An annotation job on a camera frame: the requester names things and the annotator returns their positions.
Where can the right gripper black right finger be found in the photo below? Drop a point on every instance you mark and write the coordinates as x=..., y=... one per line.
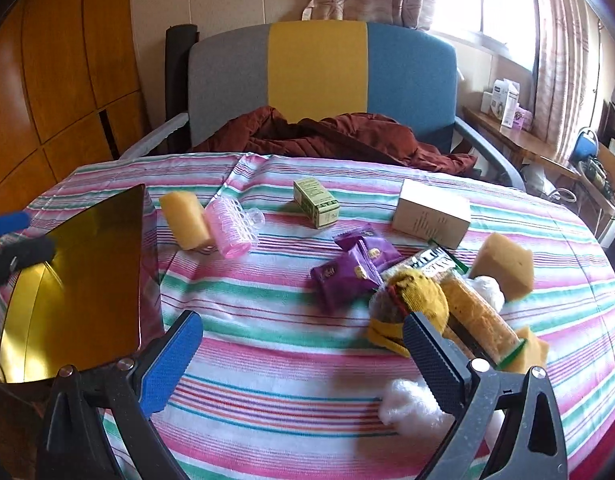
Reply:
x=446, y=369

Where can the white boxes on desk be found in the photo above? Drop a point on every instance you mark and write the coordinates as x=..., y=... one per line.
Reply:
x=502, y=103

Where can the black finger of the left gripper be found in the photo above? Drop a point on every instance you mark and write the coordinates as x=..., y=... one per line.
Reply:
x=24, y=254

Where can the white plastic ball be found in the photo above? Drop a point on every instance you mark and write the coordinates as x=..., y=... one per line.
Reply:
x=490, y=291

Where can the beige carton box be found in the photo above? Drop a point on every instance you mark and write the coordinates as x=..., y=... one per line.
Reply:
x=431, y=213

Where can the short cracker packet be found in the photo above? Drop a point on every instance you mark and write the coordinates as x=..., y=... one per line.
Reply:
x=434, y=262

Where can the wooden wardrobe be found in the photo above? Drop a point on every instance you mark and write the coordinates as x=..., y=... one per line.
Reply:
x=69, y=92

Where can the purple snack packet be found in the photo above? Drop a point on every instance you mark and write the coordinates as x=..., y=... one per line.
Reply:
x=344, y=279
x=380, y=251

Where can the yellow cylinder sponge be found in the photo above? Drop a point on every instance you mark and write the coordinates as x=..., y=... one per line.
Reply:
x=185, y=217

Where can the tricolour armchair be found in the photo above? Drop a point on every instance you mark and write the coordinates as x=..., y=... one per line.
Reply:
x=320, y=69

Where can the gold tray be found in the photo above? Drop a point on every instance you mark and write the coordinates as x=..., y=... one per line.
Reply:
x=83, y=306

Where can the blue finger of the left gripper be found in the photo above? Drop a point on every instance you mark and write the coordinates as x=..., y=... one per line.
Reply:
x=13, y=222

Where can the tan wedge sponge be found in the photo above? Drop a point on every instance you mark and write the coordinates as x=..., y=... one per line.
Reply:
x=508, y=263

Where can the blue folding chair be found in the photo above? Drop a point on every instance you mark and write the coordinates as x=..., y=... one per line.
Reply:
x=587, y=146

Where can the long cracker packet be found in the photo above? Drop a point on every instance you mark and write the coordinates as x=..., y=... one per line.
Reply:
x=476, y=323

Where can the maroon jacket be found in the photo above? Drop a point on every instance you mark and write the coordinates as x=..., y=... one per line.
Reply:
x=361, y=137

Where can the small green box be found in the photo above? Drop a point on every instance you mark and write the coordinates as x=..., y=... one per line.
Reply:
x=316, y=202

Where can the wooden desk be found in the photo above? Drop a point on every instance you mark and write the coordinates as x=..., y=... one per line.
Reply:
x=523, y=145

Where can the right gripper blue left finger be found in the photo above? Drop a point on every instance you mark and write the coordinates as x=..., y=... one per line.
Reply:
x=162, y=365

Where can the striped bed sheet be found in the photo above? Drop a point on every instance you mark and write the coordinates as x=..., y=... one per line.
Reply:
x=283, y=388

